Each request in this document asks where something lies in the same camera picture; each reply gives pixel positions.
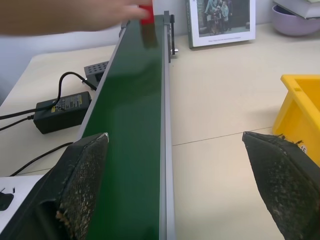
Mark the framed photo print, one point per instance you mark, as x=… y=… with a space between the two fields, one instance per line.
x=220 y=21

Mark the green conveyor belt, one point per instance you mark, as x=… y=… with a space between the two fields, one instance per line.
x=132 y=120

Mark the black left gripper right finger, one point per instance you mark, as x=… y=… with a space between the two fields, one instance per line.
x=282 y=180

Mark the yellow plastic bin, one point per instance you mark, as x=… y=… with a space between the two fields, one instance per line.
x=300 y=110

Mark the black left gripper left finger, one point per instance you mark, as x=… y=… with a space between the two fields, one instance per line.
x=75 y=180

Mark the black power adapter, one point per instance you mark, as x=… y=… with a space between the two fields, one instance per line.
x=62 y=111

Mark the person's bare hand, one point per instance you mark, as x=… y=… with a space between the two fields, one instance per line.
x=75 y=15

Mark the red block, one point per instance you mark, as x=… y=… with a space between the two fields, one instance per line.
x=147 y=15

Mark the white control box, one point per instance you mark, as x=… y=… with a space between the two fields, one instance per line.
x=15 y=192

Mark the lavender bowl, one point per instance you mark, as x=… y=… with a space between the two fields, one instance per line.
x=292 y=22

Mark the grey perforated motor box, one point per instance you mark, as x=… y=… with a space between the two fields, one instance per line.
x=96 y=71

